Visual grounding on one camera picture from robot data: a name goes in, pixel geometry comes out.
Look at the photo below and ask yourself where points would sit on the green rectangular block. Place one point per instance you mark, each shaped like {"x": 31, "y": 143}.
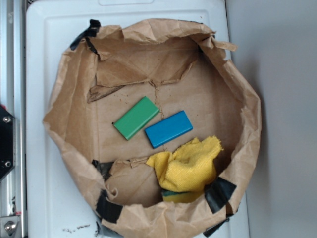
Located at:
{"x": 136, "y": 118}

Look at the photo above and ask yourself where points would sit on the blue rectangular block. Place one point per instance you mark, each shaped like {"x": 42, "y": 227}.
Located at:
{"x": 168, "y": 129}

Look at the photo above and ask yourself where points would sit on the brown paper bag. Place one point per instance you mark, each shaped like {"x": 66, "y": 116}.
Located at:
{"x": 179, "y": 66}

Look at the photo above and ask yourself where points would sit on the yellow cloth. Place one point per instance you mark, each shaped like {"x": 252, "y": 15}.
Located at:
{"x": 189, "y": 168}

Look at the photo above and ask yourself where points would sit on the yellow green sponge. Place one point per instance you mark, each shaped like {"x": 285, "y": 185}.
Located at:
{"x": 180, "y": 197}

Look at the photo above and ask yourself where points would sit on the black mounting plate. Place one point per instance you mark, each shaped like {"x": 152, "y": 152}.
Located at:
{"x": 6, "y": 142}

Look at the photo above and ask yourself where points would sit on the aluminium frame rail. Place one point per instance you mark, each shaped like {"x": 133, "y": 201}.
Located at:
{"x": 13, "y": 207}

